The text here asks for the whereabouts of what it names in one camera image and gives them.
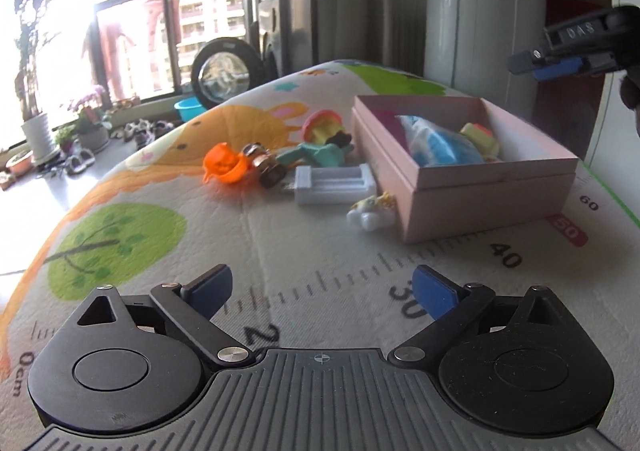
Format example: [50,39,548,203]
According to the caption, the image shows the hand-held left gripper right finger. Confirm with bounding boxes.
[391,265,558,374]

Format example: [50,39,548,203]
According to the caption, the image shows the pink yellow cupcake toy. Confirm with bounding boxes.
[301,111,346,144]

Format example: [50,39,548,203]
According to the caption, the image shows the patterned slippers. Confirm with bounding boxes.
[121,119,174,146]

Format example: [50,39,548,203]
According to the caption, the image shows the pink flowering potted plant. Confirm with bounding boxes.
[62,85,113,152]

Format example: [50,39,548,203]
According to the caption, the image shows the light sandals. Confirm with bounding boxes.
[64,152,97,175]

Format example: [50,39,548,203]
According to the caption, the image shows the round black mirror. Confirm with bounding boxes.
[191,38,266,112]

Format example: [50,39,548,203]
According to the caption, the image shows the small green potted plant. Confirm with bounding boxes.
[52,125,77,155]

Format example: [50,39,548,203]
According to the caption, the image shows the brown toy car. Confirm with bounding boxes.
[241,142,287,189]

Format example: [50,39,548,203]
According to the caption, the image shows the pink cardboard box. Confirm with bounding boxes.
[350,95,581,245]

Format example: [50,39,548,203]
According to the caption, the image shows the blue plastic basin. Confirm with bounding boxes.
[174,98,207,124]

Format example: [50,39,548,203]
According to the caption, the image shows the white unicorn toy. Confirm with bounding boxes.
[346,191,398,233]

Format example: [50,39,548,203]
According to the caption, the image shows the tall plant in white pot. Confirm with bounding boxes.
[4,0,68,162]

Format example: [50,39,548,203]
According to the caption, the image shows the teal plastic toy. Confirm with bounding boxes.
[275,131,357,172]

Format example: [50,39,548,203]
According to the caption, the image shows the white standing air conditioner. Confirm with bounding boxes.
[424,0,548,99]

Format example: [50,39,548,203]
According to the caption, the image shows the printed play mat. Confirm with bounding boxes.
[0,58,640,451]

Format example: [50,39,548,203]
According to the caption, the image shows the person's right hand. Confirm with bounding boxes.
[619,73,640,112]

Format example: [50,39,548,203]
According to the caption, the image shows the blue toy in clear bag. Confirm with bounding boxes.
[397,115,485,168]

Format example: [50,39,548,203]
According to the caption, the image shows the yellow green toy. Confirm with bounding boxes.
[459,122,501,162]

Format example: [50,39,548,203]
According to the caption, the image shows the orange plastic toy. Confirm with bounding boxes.
[202,142,249,186]

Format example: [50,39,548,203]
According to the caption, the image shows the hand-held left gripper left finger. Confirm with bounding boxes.
[75,265,256,372]

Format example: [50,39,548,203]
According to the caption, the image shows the terracotta plant pot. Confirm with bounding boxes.
[6,151,34,176]

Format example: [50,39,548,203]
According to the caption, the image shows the hanging pink clothing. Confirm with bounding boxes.
[96,0,173,99]

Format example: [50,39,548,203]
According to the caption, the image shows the grey white plastic toy bench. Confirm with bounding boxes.
[293,163,377,206]

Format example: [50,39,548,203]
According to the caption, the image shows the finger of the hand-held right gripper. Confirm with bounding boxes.
[506,50,584,82]

